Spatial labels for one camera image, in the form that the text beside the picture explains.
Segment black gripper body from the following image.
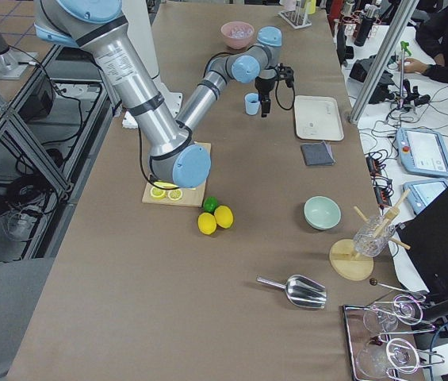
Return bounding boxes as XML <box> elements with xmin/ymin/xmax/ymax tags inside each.
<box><xmin>255</xmin><ymin>63</ymin><xmax>295</xmax><ymax>102</ymax></box>

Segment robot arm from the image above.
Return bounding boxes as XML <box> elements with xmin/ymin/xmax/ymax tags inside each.
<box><xmin>34</xmin><ymin>1</ymin><xmax>282</xmax><ymax>188</ymax></box>

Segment light blue cup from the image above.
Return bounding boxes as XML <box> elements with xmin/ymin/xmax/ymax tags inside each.
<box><xmin>244</xmin><ymin>93</ymin><xmax>260</xmax><ymax>116</ymax></box>

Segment white cup rack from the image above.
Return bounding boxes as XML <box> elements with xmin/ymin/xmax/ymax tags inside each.
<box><xmin>278</xmin><ymin>0</ymin><xmax>312</xmax><ymax>29</ymax></box>

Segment cream rabbit tray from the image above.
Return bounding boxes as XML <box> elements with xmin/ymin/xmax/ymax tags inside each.
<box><xmin>294</xmin><ymin>95</ymin><xmax>344</xmax><ymax>141</ymax></box>

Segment pink bowl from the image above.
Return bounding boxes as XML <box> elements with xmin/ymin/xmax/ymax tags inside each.
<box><xmin>220</xmin><ymin>21</ymin><xmax>255</xmax><ymax>50</ymax></box>

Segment grey folded cloth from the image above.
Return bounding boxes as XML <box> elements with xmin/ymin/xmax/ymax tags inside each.
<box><xmin>301</xmin><ymin>141</ymin><xmax>335</xmax><ymax>166</ymax></box>

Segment green lime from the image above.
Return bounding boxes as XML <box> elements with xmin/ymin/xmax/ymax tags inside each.
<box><xmin>202</xmin><ymin>196</ymin><xmax>220</xmax><ymax>214</ymax></box>

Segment wooden cutting board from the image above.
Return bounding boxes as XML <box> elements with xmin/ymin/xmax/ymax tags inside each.
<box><xmin>140</xmin><ymin>141</ymin><xmax>212</xmax><ymax>209</ymax></box>

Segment yellow lemon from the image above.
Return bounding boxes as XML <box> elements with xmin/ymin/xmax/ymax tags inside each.
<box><xmin>197</xmin><ymin>212</ymin><xmax>217</xmax><ymax>235</ymax></box>
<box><xmin>213</xmin><ymin>205</ymin><xmax>234</xmax><ymax>229</ymax></box>

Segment mint green bowl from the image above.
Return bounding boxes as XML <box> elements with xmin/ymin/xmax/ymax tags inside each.
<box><xmin>304</xmin><ymin>195</ymin><xmax>341</xmax><ymax>230</ymax></box>

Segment lemon slice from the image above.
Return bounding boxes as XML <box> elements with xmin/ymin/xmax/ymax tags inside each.
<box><xmin>150</xmin><ymin>187</ymin><xmax>167</xmax><ymax>199</ymax></box>
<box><xmin>167</xmin><ymin>189</ymin><xmax>183</xmax><ymax>202</ymax></box>

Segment teach pendant tablet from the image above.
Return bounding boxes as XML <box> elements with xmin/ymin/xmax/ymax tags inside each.
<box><xmin>396</xmin><ymin>128</ymin><xmax>448</xmax><ymax>179</ymax></box>
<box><xmin>402</xmin><ymin>179</ymin><xmax>448</xmax><ymax>214</ymax></box>

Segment crystal glass on stand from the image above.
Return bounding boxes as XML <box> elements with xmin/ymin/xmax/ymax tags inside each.
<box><xmin>353</xmin><ymin>215</ymin><xmax>394</xmax><ymax>257</ymax></box>

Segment wooden stand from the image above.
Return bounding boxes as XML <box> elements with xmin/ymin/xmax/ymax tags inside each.
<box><xmin>329</xmin><ymin>190</ymin><xmax>411</xmax><ymax>281</ymax></box>

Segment steel scoop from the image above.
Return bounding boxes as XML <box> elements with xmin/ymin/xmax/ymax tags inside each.
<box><xmin>256</xmin><ymin>275</ymin><xmax>327</xmax><ymax>310</ymax></box>

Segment black monitor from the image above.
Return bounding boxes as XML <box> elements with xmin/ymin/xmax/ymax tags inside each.
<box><xmin>396</xmin><ymin>187</ymin><xmax>448</xmax><ymax>298</ymax></box>

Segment wine glass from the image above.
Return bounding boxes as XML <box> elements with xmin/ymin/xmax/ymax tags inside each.
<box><xmin>354</xmin><ymin>337</ymin><xmax>446</xmax><ymax>381</ymax></box>
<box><xmin>362</xmin><ymin>294</ymin><xmax>435</xmax><ymax>334</ymax></box>

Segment grey chair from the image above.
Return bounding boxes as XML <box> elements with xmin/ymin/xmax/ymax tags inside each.
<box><xmin>0</xmin><ymin>258</ymin><xmax>54</xmax><ymax>378</ymax></box>

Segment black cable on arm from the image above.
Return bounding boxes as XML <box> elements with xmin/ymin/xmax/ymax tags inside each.
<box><xmin>274</xmin><ymin>79</ymin><xmax>297</xmax><ymax>112</ymax></box>

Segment aluminium frame post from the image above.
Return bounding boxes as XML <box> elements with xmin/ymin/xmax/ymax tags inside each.
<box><xmin>348</xmin><ymin>0</ymin><xmax>419</xmax><ymax>125</ymax></box>

